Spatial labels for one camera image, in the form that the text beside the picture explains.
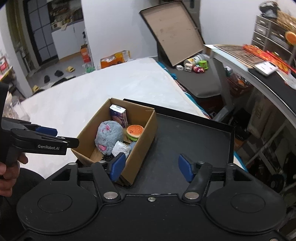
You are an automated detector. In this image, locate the orange cardboard box on floor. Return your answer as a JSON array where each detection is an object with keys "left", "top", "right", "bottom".
[{"left": 80, "top": 44, "right": 91, "bottom": 63}]

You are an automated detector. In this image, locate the brown cardboard box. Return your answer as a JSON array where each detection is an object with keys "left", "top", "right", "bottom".
[{"left": 71, "top": 98, "right": 158, "bottom": 186}]

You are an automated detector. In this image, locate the orange plush on organizer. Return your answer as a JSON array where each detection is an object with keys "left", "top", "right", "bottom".
[{"left": 285, "top": 31, "right": 296, "bottom": 46}]

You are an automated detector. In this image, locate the blue tissue pack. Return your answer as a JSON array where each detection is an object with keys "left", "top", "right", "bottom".
[{"left": 109, "top": 104, "right": 128, "bottom": 128}]

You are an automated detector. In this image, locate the grey drawer organizer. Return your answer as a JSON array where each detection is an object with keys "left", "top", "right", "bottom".
[{"left": 251, "top": 15, "right": 295, "bottom": 65}]

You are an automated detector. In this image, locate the black bench seat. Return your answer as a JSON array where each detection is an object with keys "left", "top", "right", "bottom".
[{"left": 158, "top": 54, "right": 221, "bottom": 98}]

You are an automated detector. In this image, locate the white phone box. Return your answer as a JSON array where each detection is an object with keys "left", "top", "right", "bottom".
[{"left": 255, "top": 61, "right": 278, "bottom": 77}]

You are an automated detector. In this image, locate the wicker basket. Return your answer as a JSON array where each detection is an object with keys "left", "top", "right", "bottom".
[{"left": 276, "top": 10, "right": 296, "bottom": 33}]

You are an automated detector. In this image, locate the orange paper bag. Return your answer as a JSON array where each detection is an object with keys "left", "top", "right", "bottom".
[{"left": 100, "top": 50, "right": 130, "bottom": 69}]

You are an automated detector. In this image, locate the black curved desk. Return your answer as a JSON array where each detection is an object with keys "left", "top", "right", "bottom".
[{"left": 204, "top": 44, "right": 296, "bottom": 135}]

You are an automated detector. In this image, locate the black shallow tray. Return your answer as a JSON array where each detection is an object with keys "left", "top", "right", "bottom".
[{"left": 111, "top": 98, "right": 234, "bottom": 194}]

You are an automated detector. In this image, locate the leaning tray lid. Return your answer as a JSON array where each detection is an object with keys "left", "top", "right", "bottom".
[{"left": 139, "top": 1, "right": 204, "bottom": 67}]

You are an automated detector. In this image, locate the white tissue packet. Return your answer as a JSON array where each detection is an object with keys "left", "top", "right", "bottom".
[{"left": 111, "top": 141, "right": 131, "bottom": 158}]

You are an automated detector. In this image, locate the yellow slipper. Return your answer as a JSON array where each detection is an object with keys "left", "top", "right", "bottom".
[{"left": 66, "top": 66, "right": 75, "bottom": 73}]

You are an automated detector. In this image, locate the grey pink plush mouse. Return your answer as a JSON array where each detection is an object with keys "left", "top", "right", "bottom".
[{"left": 94, "top": 120, "right": 123, "bottom": 155}]

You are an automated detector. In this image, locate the plush hamburger toy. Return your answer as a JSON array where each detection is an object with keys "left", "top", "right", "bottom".
[{"left": 126, "top": 125, "right": 144, "bottom": 142}]

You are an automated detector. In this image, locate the person's left hand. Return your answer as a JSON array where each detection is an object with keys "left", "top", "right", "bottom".
[{"left": 0, "top": 153, "right": 28, "bottom": 197}]

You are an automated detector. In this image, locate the blue denim soft pouch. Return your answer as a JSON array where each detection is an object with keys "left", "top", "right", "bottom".
[{"left": 129, "top": 142, "right": 136, "bottom": 150}]

